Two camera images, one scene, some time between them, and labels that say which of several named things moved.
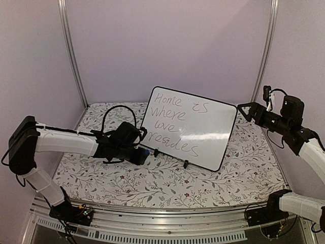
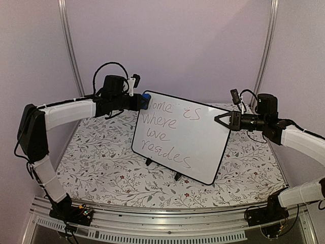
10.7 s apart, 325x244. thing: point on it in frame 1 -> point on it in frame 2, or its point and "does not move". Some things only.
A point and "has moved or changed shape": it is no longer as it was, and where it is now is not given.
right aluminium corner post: x=270 y=38 does not move
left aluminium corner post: x=62 y=10 does not move
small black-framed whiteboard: x=191 y=128 has moved or changed shape
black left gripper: x=137 y=160 -> x=136 y=107
